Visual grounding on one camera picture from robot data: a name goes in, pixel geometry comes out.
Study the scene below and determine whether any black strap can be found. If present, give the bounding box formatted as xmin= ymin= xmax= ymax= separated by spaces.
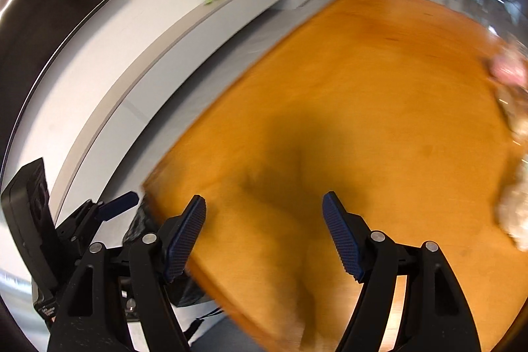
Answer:
xmin=181 ymin=306 xmax=224 ymax=341

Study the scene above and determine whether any pink plastic bag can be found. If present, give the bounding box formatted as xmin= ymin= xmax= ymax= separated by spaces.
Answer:
xmin=484 ymin=42 xmax=528 ymax=87

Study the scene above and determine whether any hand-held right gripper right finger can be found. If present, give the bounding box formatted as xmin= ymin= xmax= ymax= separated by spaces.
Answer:
xmin=322 ymin=191 xmax=482 ymax=352

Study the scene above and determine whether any wrinkled clear plastic bag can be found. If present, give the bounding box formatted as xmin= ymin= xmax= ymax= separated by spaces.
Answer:
xmin=495 ymin=154 xmax=528 ymax=250

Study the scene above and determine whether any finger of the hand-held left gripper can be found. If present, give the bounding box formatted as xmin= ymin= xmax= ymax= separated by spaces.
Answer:
xmin=97 ymin=191 xmax=140 ymax=222

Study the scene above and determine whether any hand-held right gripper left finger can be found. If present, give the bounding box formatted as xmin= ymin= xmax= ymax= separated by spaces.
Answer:
xmin=47 ymin=194 xmax=207 ymax=352

